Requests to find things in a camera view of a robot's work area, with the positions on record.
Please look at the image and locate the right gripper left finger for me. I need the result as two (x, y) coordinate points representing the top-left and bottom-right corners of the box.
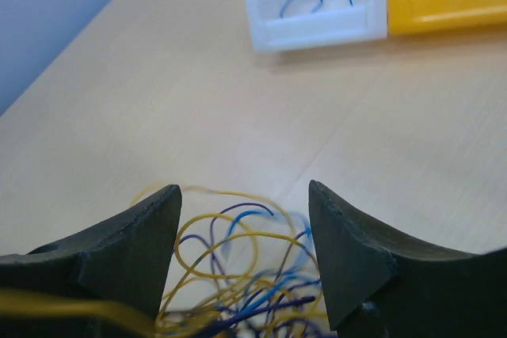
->
(1, 185), (181, 319)

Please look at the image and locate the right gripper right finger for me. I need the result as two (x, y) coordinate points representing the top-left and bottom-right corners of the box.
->
(308, 181), (506, 337)

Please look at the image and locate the wire bundle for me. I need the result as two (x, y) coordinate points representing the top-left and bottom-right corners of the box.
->
(0, 183), (330, 338)

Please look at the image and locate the white plastic bin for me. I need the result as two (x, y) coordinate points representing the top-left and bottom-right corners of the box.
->
(245, 0), (387, 53)

